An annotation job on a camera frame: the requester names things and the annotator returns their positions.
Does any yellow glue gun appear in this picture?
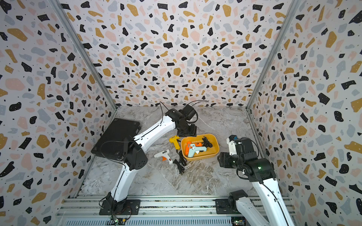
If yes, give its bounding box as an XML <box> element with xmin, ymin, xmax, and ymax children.
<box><xmin>169</xmin><ymin>135</ymin><xmax>187</xmax><ymax>166</ymax></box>

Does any mint green glue gun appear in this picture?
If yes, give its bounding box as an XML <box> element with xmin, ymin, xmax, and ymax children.
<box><xmin>187</xmin><ymin>144</ymin><xmax>207</xmax><ymax>158</ymax></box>

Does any orange glue gun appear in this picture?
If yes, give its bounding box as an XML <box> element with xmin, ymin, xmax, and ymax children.
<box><xmin>185</xmin><ymin>136</ymin><xmax>213</xmax><ymax>156</ymax></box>

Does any yellow storage box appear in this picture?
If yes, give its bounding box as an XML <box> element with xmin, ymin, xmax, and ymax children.
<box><xmin>180</xmin><ymin>134</ymin><xmax>220</xmax><ymax>161</ymax></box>

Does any white glue gun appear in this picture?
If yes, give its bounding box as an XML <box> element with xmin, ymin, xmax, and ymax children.
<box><xmin>154</xmin><ymin>149</ymin><xmax>185</xmax><ymax>175</ymax></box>

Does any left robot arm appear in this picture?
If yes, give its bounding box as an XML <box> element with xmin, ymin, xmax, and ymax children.
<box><xmin>91</xmin><ymin>104</ymin><xmax>199</xmax><ymax>212</ymax></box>

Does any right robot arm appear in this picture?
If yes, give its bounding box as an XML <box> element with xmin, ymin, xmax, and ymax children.
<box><xmin>216</xmin><ymin>135</ymin><xmax>295</xmax><ymax>226</ymax></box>

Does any black flat case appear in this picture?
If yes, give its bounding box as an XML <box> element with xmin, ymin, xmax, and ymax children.
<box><xmin>91</xmin><ymin>118</ymin><xmax>141</xmax><ymax>161</ymax></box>

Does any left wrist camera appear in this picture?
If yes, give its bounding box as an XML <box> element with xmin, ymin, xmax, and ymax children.
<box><xmin>180</xmin><ymin>104</ymin><xmax>199</xmax><ymax>124</ymax></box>

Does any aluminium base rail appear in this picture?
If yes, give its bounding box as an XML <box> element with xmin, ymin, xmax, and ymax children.
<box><xmin>55</xmin><ymin>195</ymin><xmax>295</xmax><ymax>226</ymax></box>

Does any right corner aluminium post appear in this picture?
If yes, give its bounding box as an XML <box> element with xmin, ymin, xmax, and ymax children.
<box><xmin>245</xmin><ymin>0</ymin><xmax>303</xmax><ymax>111</ymax></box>

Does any corner aluminium post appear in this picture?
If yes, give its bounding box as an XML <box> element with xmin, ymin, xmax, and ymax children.
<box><xmin>245</xmin><ymin>0</ymin><xmax>303</xmax><ymax>111</ymax></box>
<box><xmin>49</xmin><ymin>0</ymin><xmax>117</xmax><ymax>111</ymax></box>

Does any left corner aluminium post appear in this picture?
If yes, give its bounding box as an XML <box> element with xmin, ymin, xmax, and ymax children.
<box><xmin>49</xmin><ymin>0</ymin><xmax>117</xmax><ymax>111</ymax></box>

